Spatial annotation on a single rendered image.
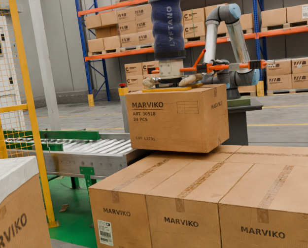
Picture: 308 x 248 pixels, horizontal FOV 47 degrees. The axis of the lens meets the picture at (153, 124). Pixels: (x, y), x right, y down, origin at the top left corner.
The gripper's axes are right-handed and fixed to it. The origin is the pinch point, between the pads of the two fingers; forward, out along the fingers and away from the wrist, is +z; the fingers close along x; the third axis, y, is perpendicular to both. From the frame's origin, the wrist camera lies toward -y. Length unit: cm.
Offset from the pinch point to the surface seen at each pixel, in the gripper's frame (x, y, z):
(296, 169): -59, -57, 25
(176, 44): 18.1, 18.5, 6.6
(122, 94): -18, 109, -48
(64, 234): -113, 107, 49
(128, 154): -53, 52, 30
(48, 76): 8, 333, -162
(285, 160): -58, -48, 10
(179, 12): 38.7, 16.3, 2.0
